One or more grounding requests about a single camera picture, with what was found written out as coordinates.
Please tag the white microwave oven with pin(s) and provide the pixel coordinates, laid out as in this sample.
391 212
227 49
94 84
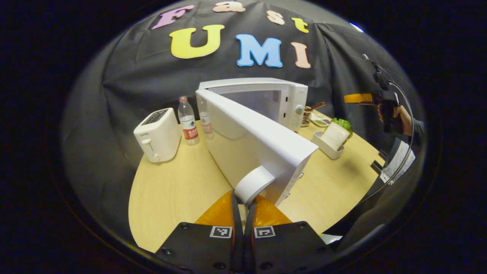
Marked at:
258 144

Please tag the small white tray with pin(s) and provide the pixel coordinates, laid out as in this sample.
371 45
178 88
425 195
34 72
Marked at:
330 153

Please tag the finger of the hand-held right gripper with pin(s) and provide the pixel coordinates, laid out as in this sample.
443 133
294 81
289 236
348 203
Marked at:
357 98
367 104

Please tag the small ceiling light panel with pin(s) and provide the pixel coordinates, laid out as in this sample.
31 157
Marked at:
356 27

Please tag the black table bracket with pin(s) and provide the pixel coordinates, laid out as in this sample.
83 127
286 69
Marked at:
377 166

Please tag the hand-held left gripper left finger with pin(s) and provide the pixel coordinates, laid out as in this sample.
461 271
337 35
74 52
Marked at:
237 247

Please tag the clear red label water bottle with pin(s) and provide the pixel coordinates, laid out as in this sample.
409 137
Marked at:
189 129

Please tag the lettuce sandwich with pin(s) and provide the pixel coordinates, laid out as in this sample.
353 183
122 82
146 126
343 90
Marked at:
335 135

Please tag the white divided seasoning dish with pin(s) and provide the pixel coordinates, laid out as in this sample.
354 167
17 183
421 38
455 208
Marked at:
320 121

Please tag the brown wooden spoon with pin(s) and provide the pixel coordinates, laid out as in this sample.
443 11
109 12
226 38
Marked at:
315 106

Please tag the black backdrop cloth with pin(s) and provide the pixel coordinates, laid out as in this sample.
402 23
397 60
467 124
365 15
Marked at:
133 76

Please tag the white printed sheet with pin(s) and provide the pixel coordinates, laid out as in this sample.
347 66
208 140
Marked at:
399 160

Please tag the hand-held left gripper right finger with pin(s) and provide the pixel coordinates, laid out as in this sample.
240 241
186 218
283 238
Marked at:
248 247

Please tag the white toaster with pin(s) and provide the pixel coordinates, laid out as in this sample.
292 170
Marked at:
158 137

